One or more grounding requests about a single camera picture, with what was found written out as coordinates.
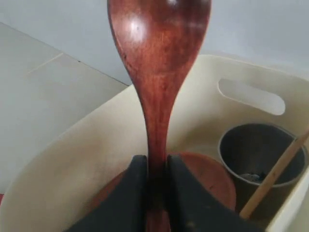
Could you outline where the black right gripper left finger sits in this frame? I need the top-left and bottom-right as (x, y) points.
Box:
(67, 155), (147, 232)

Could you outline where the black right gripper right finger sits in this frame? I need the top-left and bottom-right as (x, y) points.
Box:
(167, 155), (263, 232)

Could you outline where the brown wooden plate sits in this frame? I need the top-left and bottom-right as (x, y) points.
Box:
(85, 152), (236, 213)

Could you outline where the stainless steel cup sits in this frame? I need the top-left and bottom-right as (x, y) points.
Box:
(218, 123), (309, 218)

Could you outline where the wooden chopstick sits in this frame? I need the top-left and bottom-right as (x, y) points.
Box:
(239, 129), (309, 219)

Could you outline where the dark wooden spoon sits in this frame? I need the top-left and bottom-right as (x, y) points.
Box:
(107, 0), (211, 232)

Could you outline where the cream plastic bin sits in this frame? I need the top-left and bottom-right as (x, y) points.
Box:
(0, 55), (309, 232)

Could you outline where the red scalloped table cloth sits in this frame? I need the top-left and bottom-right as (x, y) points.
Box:
(0, 193), (4, 203)

